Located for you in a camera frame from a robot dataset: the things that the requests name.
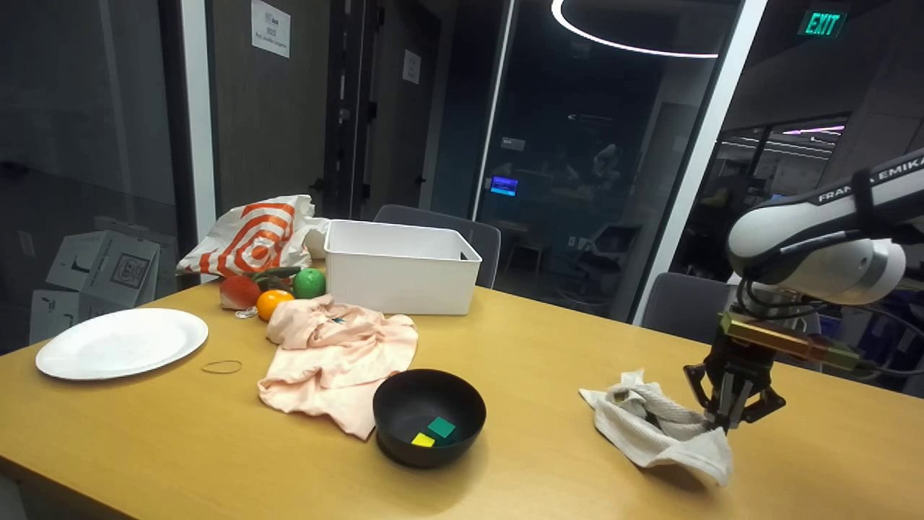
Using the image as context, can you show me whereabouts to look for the pink crumpled cloth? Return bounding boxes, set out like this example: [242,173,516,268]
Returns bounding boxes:
[254,296,423,442]

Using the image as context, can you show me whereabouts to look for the orange toy fruit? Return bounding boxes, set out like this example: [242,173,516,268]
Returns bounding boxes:
[254,286,297,325]

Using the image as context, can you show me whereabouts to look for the green exit sign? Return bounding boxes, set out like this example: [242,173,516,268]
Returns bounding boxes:
[795,10,849,42]

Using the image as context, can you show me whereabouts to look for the white round plate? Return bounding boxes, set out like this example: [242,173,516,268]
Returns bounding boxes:
[33,307,212,385]

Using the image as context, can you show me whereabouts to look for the ring ceiling light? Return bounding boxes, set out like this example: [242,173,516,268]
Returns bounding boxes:
[548,0,724,63]

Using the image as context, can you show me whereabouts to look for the white paper wall sign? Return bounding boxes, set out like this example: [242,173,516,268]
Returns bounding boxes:
[249,0,294,62]

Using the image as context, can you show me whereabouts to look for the orange white striped bag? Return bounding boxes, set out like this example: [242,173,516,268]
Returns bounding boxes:
[173,193,330,283]

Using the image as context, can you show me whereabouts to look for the tan wrist camera mount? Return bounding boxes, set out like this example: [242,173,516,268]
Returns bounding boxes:
[717,307,863,377]

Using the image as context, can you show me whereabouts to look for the red toy fruit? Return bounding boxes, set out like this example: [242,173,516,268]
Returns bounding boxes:
[218,276,262,313]

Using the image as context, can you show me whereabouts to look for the small paper door notice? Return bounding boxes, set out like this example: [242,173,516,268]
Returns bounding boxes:
[398,47,424,86]

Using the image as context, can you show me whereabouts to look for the grey chair with narrow backrest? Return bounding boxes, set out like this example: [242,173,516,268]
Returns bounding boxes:
[374,202,506,289]

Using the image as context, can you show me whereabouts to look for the green toy fruit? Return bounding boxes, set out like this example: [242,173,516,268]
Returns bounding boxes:
[293,267,330,302]

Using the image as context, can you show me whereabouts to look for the black bowl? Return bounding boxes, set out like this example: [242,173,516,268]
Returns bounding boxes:
[369,367,489,471]

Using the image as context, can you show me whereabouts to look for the blue glowing screen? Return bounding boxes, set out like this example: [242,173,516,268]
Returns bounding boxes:
[486,173,522,201]

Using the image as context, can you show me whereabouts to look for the white kitchen towel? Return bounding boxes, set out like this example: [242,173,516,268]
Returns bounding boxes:
[577,371,736,492]

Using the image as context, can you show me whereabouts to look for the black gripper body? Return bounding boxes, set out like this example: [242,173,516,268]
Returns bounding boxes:
[685,331,789,417]

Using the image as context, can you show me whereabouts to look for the dark toy vegetable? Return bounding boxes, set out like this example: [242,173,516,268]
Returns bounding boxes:
[252,263,304,289]

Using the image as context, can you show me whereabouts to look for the grey chair with wide backrest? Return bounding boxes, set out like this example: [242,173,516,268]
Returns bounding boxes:
[639,268,739,346]

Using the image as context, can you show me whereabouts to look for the white plastic bin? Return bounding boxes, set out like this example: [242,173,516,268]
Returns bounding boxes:
[322,216,486,319]

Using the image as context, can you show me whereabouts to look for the green flat toy block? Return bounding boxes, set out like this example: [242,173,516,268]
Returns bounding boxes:
[424,413,460,442]

